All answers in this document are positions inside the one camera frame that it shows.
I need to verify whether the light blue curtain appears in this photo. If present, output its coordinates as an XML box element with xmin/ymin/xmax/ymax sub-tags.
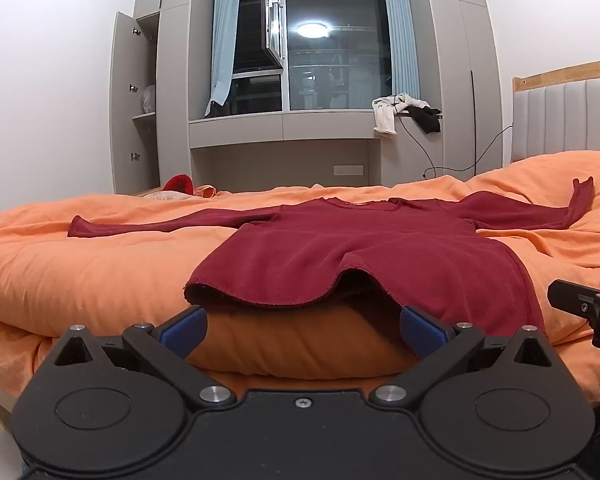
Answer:
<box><xmin>380</xmin><ymin>0</ymin><xmax>422</xmax><ymax>106</ymax></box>
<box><xmin>207</xmin><ymin>0</ymin><xmax>242</xmax><ymax>111</ymax></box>

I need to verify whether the black cable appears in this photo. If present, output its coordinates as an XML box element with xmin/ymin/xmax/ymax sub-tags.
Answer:
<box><xmin>397</xmin><ymin>115</ymin><xmax>515</xmax><ymax>180</ymax></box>

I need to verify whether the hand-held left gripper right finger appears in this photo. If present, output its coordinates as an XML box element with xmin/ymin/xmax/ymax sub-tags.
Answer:
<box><xmin>369</xmin><ymin>305</ymin><xmax>556</xmax><ymax>409</ymax></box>

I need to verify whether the orange blanket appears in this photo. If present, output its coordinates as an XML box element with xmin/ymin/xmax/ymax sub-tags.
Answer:
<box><xmin>0</xmin><ymin>150</ymin><xmax>600</xmax><ymax>408</ymax></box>

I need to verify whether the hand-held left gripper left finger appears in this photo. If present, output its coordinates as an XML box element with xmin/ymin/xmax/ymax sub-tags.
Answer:
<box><xmin>52</xmin><ymin>305</ymin><xmax>237</xmax><ymax>409</ymax></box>

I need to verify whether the red fuzzy cloth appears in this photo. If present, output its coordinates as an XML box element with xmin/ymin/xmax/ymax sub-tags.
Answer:
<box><xmin>162</xmin><ymin>173</ymin><xmax>195</xmax><ymax>195</ymax></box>

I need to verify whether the large window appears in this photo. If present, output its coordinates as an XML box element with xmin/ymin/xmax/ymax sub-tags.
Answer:
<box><xmin>232</xmin><ymin>0</ymin><xmax>393</xmax><ymax>116</ymax></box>

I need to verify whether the black cloth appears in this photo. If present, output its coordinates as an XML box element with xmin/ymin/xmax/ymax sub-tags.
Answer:
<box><xmin>405</xmin><ymin>105</ymin><xmax>443</xmax><ymax>135</ymax></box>

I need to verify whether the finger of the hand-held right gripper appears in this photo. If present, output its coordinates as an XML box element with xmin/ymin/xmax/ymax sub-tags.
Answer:
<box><xmin>547</xmin><ymin>279</ymin><xmax>600</xmax><ymax>352</ymax></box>

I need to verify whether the grey built-in wardrobe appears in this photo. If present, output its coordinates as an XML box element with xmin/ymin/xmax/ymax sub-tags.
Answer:
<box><xmin>110</xmin><ymin>0</ymin><xmax>503</xmax><ymax>196</ymax></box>

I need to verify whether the open window sash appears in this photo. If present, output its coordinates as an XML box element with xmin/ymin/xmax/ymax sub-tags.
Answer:
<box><xmin>261</xmin><ymin>0</ymin><xmax>287</xmax><ymax>68</ymax></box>

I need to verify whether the grey padded wooden headboard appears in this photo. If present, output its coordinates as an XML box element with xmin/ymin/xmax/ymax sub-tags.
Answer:
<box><xmin>510</xmin><ymin>58</ymin><xmax>600</xmax><ymax>163</ymax></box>

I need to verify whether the dark red long-sleeve shirt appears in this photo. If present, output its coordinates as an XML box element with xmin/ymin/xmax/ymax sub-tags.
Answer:
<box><xmin>67</xmin><ymin>176</ymin><xmax>595</xmax><ymax>338</ymax></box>

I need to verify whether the beige patterned cloth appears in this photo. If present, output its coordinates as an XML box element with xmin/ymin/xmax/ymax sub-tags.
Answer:
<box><xmin>142</xmin><ymin>190</ymin><xmax>193</xmax><ymax>202</ymax></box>

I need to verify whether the white cloth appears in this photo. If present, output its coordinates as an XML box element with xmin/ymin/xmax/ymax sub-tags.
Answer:
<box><xmin>371</xmin><ymin>92</ymin><xmax>431</xmax><ymax>137</ymax></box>

